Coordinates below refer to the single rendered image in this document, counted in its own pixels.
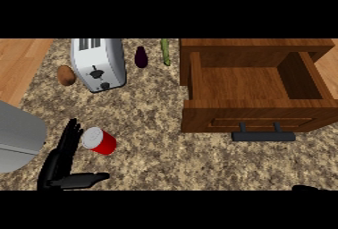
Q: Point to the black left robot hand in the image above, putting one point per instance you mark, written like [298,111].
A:
[56,167]

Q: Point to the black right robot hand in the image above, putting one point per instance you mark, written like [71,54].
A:
[307,188]

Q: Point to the red can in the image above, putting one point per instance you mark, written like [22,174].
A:
[100,141]

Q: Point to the wooden drawer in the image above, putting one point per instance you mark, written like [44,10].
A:
[259,111]

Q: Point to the grey rounded appliance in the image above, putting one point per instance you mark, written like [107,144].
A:
[17,140]

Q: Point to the brown potato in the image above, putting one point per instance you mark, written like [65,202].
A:
[65,75]

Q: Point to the silver toaster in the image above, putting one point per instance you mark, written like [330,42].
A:
[99,64]

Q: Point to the dark purple eggplant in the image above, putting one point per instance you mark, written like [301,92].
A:
[140,57]

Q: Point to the green asparagus stalk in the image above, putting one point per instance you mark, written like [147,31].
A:
[165,52]

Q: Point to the wooden cabinet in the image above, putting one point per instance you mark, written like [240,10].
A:
[246,46]

